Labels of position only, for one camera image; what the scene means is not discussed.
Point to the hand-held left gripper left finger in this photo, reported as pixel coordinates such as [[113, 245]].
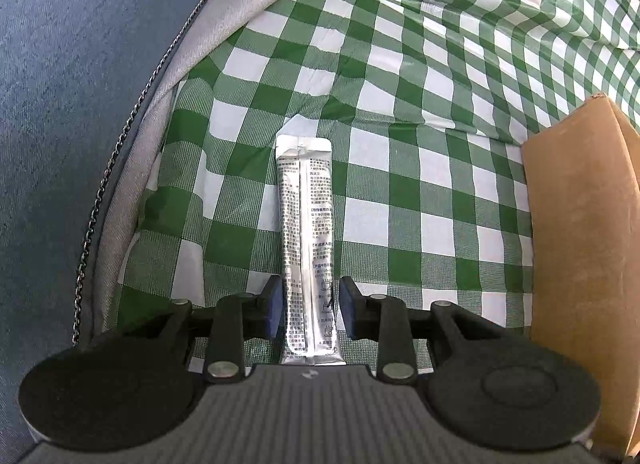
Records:
[[274, 309]]

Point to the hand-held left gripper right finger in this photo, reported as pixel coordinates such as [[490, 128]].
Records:
[[348, 309]]

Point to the silver coffee sachet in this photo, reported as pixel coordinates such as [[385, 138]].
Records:
[[307, 219]]

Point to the cardboard box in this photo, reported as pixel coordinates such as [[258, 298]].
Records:
[[575, 219]]

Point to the green checkered cloth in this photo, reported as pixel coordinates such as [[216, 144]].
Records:
[[400, 93]]

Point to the grey sofa cushion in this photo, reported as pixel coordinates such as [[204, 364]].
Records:
[[165, 83]]

